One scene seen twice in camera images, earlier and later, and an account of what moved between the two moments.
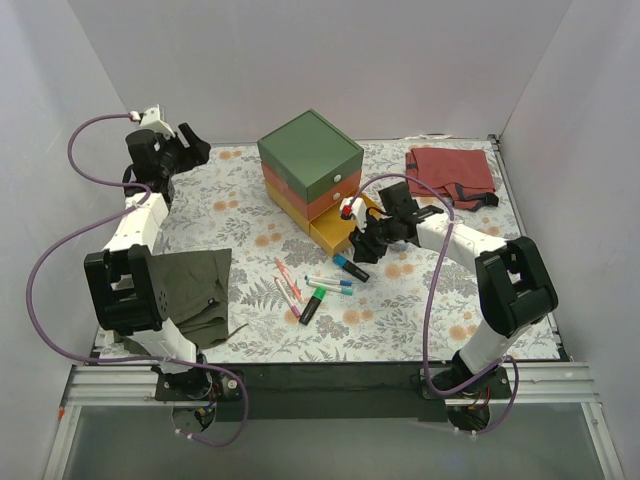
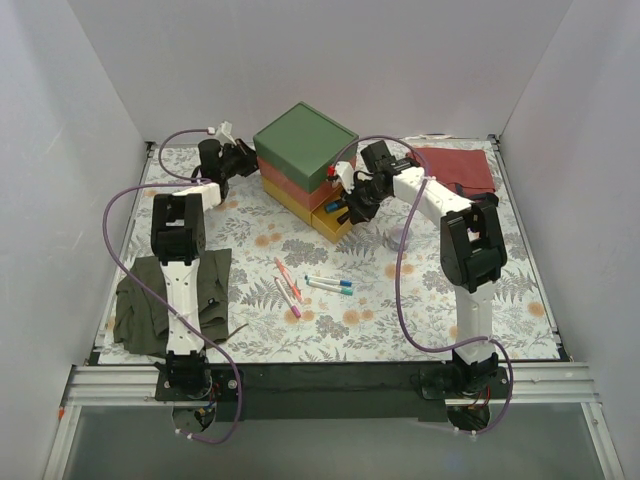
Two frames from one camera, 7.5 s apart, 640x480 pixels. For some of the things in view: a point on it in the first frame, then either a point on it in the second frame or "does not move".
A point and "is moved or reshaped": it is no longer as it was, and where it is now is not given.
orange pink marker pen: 294,288 does not move
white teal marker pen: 343,290 does not move
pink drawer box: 317,207 to 295,193
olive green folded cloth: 195,289 does not move
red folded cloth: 463,175 does not move
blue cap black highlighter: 341,262 to 332,205
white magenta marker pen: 295,311 does not move
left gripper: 181,151 to 241,158
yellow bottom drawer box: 329,232 is moved or reshaped
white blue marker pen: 329,280 does not move
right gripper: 370,238 to 357,198
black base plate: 333,392 does not move
